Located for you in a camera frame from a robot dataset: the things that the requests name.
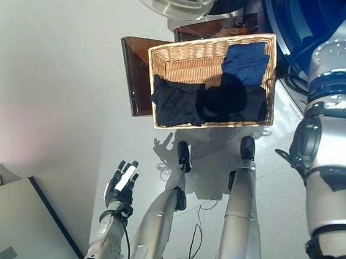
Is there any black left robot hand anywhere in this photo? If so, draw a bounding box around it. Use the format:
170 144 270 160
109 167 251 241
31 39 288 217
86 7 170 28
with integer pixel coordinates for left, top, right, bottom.
99 158 144 215

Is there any blue garment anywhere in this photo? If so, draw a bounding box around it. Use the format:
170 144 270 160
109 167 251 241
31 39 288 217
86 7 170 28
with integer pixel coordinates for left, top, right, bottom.
219 41 273 90

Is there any grey front-load washing machine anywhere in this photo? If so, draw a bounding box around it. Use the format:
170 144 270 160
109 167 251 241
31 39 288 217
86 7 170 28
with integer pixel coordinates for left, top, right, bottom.
252 0 346 121

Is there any grey panel with black edge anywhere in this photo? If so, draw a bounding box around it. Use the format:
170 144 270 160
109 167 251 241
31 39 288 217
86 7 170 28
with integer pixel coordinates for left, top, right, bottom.
0 172 85 259

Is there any black garment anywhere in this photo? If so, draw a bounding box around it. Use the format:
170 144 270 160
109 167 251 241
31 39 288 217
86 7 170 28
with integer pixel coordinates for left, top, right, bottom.
149 65 270 131

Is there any brown acrylic stand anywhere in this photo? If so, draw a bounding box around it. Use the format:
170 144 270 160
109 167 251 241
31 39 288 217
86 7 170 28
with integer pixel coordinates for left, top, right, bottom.
119 12 266 118

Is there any silver right robot leg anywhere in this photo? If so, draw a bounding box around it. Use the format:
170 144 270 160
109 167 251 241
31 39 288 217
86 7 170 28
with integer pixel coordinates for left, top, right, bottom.
206 135 267 259

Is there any wicker laundry basket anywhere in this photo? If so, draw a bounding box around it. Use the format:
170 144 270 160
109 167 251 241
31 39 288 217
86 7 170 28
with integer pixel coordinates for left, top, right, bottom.
145 32 285 137

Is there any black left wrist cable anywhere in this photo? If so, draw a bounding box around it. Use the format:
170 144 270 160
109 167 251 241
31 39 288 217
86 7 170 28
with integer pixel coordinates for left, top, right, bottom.
99 206 139 259

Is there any white floor cable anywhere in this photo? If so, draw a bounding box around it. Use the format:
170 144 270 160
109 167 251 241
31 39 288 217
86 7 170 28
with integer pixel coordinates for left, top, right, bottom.
156 161 178 180

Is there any black floor cable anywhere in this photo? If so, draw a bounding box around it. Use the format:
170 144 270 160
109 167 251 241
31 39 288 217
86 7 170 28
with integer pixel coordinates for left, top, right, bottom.
183 201 223 259

